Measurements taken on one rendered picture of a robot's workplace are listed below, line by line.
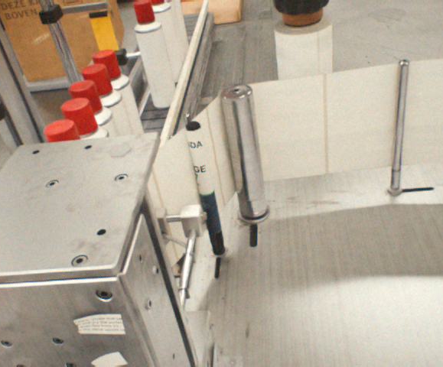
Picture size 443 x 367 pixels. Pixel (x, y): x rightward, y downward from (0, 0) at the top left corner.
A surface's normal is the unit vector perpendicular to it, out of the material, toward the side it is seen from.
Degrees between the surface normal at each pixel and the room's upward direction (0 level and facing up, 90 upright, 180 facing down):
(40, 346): 90
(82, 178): 0
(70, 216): 0
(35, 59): 90
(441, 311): 0
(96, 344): 90
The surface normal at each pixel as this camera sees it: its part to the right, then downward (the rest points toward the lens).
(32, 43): 0.09, 0.57
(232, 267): -0.15, -0.80
